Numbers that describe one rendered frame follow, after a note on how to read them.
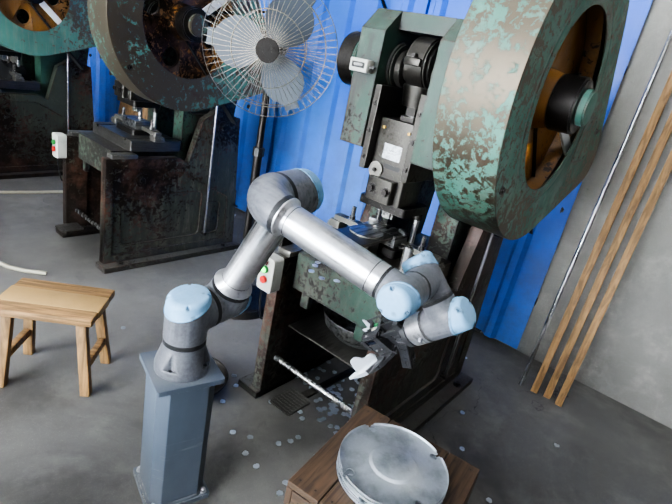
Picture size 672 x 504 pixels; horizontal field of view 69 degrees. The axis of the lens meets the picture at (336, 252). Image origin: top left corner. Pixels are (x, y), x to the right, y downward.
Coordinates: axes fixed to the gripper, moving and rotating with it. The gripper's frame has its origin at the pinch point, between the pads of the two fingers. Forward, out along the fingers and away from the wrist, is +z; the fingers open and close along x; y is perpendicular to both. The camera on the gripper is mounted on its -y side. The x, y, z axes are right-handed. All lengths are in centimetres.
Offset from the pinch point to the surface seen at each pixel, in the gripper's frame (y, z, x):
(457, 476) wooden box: -42.2, -2.8, 12.5
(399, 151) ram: 14, -9, -70
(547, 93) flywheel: 7, -57, -66
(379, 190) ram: 9, 2, -63
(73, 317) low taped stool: 53, 90, -6
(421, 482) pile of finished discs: -29.1, -2.0, 19.9
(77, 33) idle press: 163, 211, -232
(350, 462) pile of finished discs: -14.8, 9.6, 20.6
